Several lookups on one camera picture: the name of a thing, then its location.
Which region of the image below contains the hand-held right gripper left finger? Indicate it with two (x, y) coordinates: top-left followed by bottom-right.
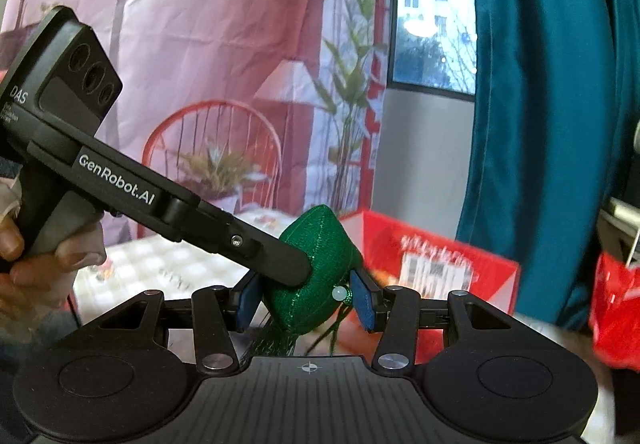
(97, 269), (263, 373)

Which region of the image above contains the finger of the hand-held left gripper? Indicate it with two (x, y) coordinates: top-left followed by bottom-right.
(179, 198), (313, 288)

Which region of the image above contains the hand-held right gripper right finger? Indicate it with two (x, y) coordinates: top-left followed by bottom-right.
(349, 268), (524, 371)

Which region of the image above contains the green tasselled plush sachet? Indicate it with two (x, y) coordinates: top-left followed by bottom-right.
(250, 205), (364, 357)

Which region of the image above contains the red cardboard box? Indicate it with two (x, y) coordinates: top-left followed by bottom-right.
(340, 209), (521, 365)

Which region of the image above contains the person's left hand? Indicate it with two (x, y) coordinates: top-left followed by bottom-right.
(0, 215), (107, 313)

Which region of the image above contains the red plastic bag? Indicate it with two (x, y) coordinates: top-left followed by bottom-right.
(587, 251), (640, 370)

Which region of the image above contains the teal curtain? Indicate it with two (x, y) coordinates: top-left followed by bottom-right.
(455, 0), (640, 330)

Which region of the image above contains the dark framed window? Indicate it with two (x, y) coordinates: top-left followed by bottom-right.
(387, 0), (478, 100)

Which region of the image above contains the pink printed wall cloth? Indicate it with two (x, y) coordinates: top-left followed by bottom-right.
(0, 0), (393, 245)

